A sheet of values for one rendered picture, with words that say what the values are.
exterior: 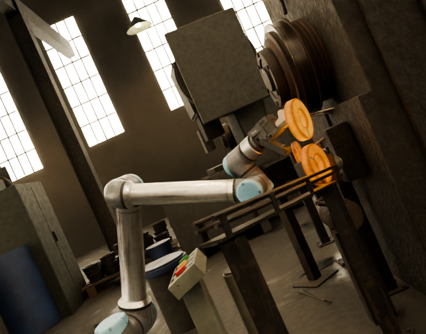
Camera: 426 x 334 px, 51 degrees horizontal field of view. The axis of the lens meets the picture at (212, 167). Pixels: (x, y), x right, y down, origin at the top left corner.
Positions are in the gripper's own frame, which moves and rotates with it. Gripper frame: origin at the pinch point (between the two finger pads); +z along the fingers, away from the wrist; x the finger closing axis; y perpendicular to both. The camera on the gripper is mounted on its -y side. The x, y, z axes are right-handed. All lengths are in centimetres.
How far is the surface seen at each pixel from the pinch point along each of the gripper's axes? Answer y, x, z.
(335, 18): 20.5, 20.3, 27.3
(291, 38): 30.9, 33.6, 6.2
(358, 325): -81, 16, -43
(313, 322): -74, 24, -67
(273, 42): 37, 37, -2
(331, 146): -15.4, 26.6, -7.3
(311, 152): -13.8, -3.1, -3.3
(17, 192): 152, 114, -340
